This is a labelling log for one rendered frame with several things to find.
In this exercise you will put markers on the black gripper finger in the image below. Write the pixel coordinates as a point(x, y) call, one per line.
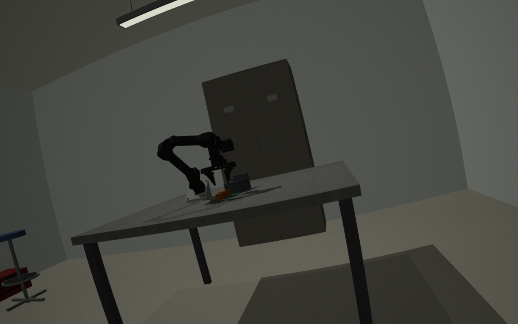
point(211, 178)
point(227, 174)

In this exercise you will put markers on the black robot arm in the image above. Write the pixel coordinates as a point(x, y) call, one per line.
point(206, 140)

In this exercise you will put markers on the orange l-shaped part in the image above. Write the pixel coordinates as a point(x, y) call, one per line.
point(223, 194)

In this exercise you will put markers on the green flat mat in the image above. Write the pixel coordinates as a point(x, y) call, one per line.
point(238, 184)

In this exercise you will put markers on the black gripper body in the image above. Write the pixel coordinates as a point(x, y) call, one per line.
point(216, 161)

